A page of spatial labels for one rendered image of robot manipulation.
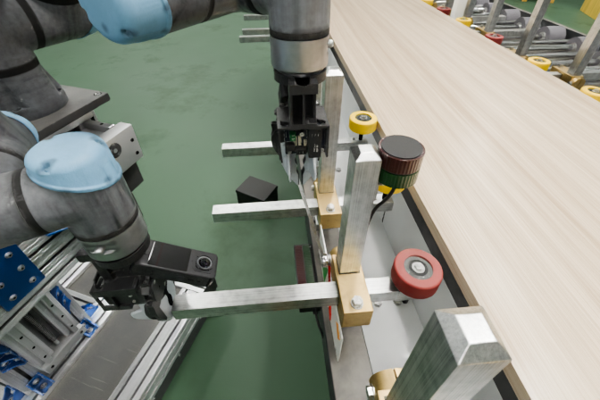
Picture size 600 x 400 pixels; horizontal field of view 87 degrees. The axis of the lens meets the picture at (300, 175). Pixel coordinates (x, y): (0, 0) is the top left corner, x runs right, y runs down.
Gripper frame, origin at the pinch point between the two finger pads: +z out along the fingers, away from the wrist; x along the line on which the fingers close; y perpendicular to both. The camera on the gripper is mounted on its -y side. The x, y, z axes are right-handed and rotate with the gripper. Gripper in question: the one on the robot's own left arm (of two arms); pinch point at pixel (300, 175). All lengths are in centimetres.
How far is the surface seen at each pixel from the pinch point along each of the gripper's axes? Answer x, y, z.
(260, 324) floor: -16, -24, 100
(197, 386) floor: -39, -3, 100
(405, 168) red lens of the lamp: 12.4, 13.3, -10.6
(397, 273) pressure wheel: 14.9, 14.6, 10.5
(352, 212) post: 6.6, 11.9, -1.9
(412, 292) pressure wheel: 16.8, 17.2, 12.1
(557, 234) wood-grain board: 47.6, 8.8, 11.1
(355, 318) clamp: 7.4, 18.6, 16.0
